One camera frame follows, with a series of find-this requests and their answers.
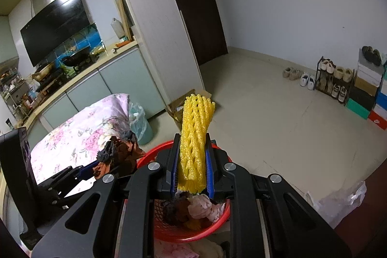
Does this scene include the black wok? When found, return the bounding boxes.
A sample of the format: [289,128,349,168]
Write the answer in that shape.
[62,46,93,68]

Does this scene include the metal spice rack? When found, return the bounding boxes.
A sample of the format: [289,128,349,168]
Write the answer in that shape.
[0,67,34,122]

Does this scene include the group of assorted shoes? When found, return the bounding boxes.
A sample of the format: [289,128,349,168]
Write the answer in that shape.
[317,59,355,103]

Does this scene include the pink floral blanket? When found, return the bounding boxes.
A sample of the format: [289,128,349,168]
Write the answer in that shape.
[30,93,134,183]

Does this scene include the white plastic jug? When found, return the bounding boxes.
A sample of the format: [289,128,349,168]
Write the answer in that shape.
[110,18,125,39]

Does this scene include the red plastic basket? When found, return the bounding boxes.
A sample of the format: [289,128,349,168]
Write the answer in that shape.
[136,140,233,243]

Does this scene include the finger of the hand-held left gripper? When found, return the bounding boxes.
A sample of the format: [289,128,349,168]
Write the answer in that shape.
[72,164,102,184]

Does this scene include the pale green upper cabinets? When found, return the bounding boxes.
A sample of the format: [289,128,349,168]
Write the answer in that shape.
[0,15,20,65]

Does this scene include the wooden cutting board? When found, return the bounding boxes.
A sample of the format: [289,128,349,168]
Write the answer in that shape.
[118,0,134,41]

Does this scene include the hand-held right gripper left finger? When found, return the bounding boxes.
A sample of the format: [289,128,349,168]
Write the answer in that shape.
[32,133,182,258]

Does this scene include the green bin with plastic liner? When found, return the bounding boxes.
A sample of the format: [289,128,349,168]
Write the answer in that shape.
[128,101,155,146]

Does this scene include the kitchen counter with cabinets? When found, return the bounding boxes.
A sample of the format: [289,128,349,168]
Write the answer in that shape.
[0,40,167,140]

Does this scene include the orange and green vegetables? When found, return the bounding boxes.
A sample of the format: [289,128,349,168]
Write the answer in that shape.
[113,37,134,48]

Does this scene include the golden cooking pot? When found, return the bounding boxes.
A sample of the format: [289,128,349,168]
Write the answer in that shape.
[32,63,55,80]

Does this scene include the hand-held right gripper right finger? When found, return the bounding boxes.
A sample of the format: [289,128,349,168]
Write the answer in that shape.
[204,133,353,258]

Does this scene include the stack of shoe boxes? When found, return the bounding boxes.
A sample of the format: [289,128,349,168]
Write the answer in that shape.
[345,48,387,132]

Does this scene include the orange black wrapper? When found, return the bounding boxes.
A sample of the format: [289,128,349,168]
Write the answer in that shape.
[94,131,146,180]

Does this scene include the clear plastic bag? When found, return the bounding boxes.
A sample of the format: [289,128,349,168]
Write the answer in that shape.
[305,181,368,230]

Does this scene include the black induction cooker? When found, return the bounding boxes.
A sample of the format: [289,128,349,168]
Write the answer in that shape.
[38,69,65,88]

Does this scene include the cardboard box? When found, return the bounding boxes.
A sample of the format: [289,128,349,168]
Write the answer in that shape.
[168,89,216,122]

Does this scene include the black range hood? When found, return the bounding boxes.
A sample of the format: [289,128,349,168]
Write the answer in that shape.
[20,0,91,66]

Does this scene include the black shoe rack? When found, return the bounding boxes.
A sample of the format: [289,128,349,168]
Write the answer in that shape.
[314,56,357,106]

